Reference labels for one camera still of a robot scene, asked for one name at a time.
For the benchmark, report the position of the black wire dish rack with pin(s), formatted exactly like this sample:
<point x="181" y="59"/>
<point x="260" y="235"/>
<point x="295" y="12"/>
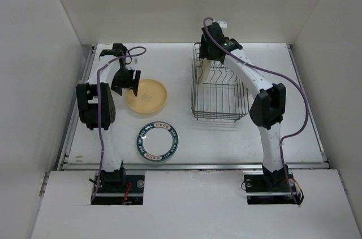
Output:
<point x="221" y="96"/>

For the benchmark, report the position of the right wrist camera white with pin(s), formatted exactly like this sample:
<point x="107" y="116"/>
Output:
<point x="222" y="24"/>

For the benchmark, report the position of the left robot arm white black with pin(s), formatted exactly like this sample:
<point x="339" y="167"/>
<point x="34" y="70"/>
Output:
<point x="97" y="110"/>

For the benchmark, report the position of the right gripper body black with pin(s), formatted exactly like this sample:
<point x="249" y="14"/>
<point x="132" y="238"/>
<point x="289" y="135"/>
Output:
<point x="205" y="50"/>

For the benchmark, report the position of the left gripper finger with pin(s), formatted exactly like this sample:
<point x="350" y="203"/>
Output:
<point x="116" y="88"/>
<point x="135" y="82"/>

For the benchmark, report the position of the grey patterned plate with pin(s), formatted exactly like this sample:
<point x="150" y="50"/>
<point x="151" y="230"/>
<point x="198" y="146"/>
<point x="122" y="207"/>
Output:
<point x="157" y="141"/>

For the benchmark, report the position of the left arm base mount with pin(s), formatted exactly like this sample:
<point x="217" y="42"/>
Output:
<point x="127" y="191"/>

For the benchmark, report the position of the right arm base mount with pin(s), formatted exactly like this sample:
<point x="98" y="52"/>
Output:
<point x="259" y="191"/>

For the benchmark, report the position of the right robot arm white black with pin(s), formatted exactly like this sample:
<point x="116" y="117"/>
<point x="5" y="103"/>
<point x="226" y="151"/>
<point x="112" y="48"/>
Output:
<point x="268" y="104"/>

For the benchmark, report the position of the cream plate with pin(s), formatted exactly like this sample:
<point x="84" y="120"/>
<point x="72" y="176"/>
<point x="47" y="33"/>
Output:
<point x="204" y="69"/>

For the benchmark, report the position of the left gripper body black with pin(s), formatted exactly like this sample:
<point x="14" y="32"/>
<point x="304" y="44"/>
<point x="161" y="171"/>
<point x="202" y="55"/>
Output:
<point x="123" y="77"/>

